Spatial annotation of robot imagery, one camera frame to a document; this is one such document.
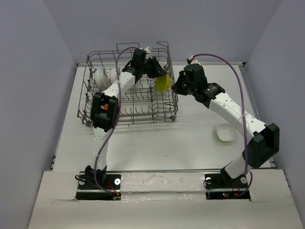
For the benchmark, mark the lime green bowl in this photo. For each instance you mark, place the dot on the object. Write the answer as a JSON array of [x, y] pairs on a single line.
[[163, 83]]

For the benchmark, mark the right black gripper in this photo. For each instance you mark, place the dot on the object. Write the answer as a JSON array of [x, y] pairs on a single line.
[[177, 87]]

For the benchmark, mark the white round bowl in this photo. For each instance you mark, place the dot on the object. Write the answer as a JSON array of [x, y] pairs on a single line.
[[100, 77], [112, 75]]

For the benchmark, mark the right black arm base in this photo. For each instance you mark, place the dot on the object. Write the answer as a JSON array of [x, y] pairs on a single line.
[[220, 186]]

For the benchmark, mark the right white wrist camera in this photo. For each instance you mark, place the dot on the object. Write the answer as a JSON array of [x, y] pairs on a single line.
[[192, 60]]

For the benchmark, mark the grey wire dish rack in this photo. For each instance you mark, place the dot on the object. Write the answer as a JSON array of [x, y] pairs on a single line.
[[141, 104]]

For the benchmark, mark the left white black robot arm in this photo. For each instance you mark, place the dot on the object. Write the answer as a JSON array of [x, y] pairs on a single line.
[[105, 121]]

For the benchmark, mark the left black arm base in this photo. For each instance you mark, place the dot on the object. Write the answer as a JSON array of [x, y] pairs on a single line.
[[100, 186]]

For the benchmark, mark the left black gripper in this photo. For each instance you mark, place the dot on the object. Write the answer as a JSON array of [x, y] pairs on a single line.
[[157, 70]]

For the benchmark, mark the white square bowl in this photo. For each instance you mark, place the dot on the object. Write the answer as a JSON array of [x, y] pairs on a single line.
[[226, 132]]

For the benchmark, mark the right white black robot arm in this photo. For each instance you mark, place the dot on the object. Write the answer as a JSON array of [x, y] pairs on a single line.
[[262, 139]]

